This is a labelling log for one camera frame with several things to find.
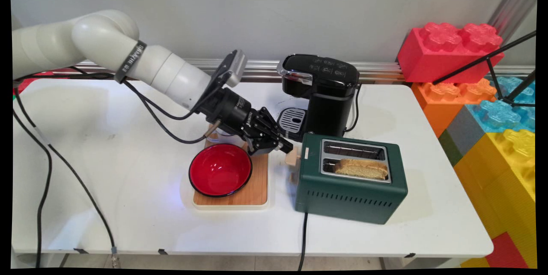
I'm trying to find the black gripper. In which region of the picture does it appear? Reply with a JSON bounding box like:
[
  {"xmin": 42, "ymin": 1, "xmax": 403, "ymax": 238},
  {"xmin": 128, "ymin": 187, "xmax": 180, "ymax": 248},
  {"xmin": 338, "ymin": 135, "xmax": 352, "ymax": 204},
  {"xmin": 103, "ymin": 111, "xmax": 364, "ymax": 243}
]
[{"xmin": 199, "ymin": 88, "xmax": 295, "ymax": 157}]

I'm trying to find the beige toaster lever knob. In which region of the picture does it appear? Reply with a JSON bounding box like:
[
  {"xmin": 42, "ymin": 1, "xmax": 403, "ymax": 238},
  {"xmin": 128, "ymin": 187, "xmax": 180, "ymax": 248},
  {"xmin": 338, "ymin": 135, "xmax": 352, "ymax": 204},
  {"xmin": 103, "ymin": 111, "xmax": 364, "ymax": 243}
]
[{"xmin": 285, "ymin": 146, "xmax": 301, "ymax": 167}]

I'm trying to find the wooden tray with cream rim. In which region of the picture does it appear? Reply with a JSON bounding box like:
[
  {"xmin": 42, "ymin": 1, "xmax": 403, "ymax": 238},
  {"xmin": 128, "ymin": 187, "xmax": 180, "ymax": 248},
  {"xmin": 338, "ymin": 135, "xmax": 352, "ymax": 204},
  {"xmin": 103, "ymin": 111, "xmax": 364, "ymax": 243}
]
[{"xmin": 192, "ymin": 129, "xmax": 271, "ymax": 211}]

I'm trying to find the white enamel mug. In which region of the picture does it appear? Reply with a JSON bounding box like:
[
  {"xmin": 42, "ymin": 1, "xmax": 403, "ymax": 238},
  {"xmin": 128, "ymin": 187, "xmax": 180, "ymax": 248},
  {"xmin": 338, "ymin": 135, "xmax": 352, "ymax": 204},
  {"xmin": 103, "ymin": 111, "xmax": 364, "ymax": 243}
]
[{"xmin": 206, "ymin": 128, "xmax": 248, "ymax": 149}]

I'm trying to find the red enamel bowl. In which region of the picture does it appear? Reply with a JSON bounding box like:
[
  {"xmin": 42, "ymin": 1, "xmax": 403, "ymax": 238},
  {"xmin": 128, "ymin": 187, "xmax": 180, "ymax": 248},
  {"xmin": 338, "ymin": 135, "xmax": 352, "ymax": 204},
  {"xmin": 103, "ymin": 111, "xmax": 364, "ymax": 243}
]
[{"xmin": 188, "ymin": 143, "xmax": 253, "ymax": 198}]

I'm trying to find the black capsule coffee machine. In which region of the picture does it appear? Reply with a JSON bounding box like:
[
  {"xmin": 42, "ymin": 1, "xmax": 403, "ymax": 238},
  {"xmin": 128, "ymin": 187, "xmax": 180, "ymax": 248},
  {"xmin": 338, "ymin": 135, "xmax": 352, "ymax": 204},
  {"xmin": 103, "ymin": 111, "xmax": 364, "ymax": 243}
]
[{"xmin": 277, "ymin": 54, "xmax": 361, "ymax": 142}]

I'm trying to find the dark green two-slot toaster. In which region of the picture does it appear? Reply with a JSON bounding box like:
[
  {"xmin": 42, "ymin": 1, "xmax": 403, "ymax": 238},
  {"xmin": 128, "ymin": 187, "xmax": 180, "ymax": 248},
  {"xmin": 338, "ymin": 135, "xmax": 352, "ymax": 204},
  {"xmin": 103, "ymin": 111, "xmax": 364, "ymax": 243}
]
[{"xmin": 294, "ymin": 133, "xmax": 409, "ymax": 225}]

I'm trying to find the toast bread slice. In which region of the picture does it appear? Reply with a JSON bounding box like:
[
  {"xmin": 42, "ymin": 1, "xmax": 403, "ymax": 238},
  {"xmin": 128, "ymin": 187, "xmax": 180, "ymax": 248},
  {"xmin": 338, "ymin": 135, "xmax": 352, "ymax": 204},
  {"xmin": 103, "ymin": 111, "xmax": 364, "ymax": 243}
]
[{"xmin": 334, "ymin": 158, "xmax": 389, "ymax": 180}]

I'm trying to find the big orange toy brick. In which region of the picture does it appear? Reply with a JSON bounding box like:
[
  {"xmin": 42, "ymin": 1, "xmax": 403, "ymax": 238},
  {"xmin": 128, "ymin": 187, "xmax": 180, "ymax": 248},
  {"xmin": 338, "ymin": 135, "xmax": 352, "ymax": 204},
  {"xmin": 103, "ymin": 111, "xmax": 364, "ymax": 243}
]
[{"xmin": 411, "ymin": 79, "xmax": 497, "ymax": 139}]

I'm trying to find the olive green toy brick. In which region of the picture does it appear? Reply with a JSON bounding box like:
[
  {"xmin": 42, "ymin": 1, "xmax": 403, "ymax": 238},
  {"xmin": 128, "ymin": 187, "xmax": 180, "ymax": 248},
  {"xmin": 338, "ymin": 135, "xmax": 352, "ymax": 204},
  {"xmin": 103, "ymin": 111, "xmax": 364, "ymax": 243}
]
[{"xmin": 437, "ymin": 130, "xmax": 464, "ymax": 168}]

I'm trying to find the big red toy brick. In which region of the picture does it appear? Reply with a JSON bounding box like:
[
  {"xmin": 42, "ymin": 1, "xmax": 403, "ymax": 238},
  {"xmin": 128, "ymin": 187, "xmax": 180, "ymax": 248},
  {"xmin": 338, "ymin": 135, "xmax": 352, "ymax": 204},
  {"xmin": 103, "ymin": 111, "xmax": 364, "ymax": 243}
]
[{"xmin": 397, "ymin": 22, "xmax": 505, "ymax": 85}]

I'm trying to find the translucent blue toy brick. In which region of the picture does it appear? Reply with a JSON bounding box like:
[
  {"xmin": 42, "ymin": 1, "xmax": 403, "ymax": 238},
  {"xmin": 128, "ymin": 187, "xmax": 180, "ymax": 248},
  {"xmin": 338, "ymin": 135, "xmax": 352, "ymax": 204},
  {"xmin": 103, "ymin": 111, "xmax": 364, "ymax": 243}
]
[{"xmin": 466, "ymin": 76, "xmax": 536, "ymax": 135}]

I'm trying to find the big yellow toy brick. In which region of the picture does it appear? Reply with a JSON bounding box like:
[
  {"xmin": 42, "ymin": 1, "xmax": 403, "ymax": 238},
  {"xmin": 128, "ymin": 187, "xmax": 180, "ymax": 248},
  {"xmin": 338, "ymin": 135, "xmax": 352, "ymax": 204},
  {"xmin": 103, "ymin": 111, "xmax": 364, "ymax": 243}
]
[{"xmin": 453, "ymin": 129, "xmax": 537, "ymax": 268}]

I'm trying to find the black tripod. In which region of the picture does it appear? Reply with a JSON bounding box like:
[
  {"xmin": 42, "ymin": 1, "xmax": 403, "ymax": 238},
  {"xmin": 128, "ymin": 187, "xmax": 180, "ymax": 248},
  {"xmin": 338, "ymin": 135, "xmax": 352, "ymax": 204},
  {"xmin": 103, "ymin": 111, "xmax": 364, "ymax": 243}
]
[{"xmin": 432, "ymin": 30, "xmax": 537, "ymax": 109}]

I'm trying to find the red and green object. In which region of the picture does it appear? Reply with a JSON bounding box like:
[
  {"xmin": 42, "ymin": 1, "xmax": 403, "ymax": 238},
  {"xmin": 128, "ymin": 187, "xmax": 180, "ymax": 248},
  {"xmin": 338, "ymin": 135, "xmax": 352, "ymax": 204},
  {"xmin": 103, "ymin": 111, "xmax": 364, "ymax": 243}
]
[{"xmin": 12, "ymin": 69, "xmax": 82, "ymax": 101}]

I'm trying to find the small red toy brick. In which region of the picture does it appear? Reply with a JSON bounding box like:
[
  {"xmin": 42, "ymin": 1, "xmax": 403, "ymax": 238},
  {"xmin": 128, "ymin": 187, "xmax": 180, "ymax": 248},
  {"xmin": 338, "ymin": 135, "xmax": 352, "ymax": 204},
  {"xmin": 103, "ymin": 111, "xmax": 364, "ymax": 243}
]
[{"xmin": 485, "ymin": 232, "xmax": 530, "ymax": 269}]

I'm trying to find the aluminium wall rail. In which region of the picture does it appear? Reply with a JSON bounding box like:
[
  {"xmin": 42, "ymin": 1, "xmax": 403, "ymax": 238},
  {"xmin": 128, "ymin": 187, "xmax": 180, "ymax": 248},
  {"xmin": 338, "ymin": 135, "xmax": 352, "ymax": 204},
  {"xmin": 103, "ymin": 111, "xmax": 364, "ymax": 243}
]
[{"xmin": 75, "ymin": 58, "xmax": 536, "ymax": 84}]

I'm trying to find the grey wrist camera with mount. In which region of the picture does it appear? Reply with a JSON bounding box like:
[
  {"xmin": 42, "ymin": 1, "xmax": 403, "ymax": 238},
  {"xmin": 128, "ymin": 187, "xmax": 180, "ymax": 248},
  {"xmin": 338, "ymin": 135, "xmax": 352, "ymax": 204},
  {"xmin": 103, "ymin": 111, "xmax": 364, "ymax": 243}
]
[{"xmin": 190, "ymin": 49, "xmax": 248, "ymax": 114}]

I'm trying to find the black coffee machine cable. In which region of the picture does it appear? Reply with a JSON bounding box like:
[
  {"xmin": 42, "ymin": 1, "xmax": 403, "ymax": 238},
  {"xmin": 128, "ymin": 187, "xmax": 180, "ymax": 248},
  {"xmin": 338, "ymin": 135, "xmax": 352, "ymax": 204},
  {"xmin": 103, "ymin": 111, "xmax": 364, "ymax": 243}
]
[{"xmin": 345, "ymin": 84, "xmax": 364, "ymax": 134}]

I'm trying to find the black cable with metal plug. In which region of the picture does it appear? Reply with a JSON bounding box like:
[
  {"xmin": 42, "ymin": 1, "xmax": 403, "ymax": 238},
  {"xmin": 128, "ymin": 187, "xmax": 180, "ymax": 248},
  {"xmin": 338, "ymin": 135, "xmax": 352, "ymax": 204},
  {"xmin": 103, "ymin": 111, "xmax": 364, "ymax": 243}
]
[{"xmin": 139, "ymin": 94, "xmax": 221, "ymax": 145}]

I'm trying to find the black toaster power cable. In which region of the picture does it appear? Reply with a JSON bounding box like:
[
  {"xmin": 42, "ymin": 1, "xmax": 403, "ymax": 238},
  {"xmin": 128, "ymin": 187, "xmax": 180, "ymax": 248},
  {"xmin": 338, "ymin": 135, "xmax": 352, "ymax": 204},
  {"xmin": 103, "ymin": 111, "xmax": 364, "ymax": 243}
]
[{"xmin": 298, "ymin": 212, "xmax": 310, "ymax": 271}]

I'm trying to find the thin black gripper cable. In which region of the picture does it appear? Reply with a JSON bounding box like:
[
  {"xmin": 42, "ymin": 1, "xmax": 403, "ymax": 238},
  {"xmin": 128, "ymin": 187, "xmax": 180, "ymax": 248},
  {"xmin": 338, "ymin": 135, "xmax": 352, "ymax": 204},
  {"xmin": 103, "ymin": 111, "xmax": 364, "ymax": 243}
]
[{"xmin": 122, "ymin": 79, "xmax": 195, "ymax": 121}]

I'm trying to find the black cable with grey connector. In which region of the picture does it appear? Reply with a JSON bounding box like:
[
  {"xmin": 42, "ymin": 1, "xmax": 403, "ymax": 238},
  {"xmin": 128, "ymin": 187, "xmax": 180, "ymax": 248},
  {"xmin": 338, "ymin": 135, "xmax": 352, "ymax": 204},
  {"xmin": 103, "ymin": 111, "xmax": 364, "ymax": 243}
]
[{"xmin": 13, "ymin": 89, "xmax": 125, "ymax": 269}]

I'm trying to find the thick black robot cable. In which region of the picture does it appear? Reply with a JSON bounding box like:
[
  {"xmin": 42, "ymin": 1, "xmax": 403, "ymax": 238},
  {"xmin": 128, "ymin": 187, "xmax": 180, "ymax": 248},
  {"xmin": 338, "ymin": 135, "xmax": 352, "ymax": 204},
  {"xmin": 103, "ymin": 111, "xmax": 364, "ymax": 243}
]
[{"xmin": 12, "ymin": 107, "xmax": 53, "ymax": 269}]

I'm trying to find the aluminium profile post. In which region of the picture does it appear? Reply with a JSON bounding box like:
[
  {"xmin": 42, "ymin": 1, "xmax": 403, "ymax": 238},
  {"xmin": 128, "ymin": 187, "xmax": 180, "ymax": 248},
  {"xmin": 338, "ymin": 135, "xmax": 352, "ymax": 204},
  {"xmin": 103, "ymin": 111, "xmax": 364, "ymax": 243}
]
[{"xmin": 488, "ymin": 0, "xmax": 538, "ymax": 45}]

